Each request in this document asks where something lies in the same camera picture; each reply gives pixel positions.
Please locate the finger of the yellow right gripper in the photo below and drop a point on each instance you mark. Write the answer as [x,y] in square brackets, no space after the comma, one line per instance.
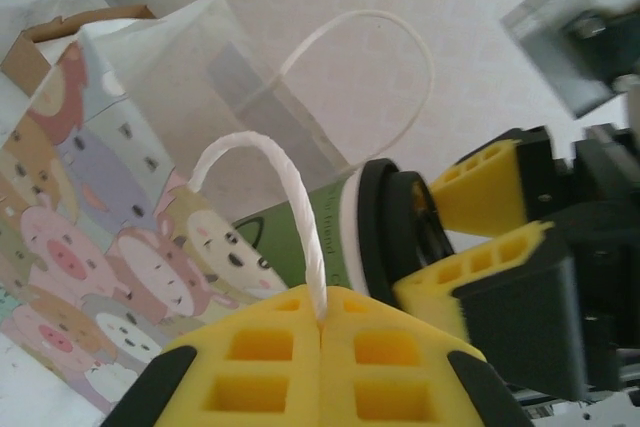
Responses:
[515,307]
[500,187]

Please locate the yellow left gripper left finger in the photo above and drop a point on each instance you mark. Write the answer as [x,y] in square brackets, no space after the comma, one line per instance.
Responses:
[250,372]

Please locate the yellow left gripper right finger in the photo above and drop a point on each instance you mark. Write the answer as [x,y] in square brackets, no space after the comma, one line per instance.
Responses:
[400,377]

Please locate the green coffee cup black lid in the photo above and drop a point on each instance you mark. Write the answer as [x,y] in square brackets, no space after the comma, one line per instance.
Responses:
[292,252]

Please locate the cartoon animal paper bag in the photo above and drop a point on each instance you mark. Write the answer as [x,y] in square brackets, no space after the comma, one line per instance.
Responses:
[75,227]

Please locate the white paper napkins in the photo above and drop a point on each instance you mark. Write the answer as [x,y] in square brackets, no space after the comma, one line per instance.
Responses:
[55,47]

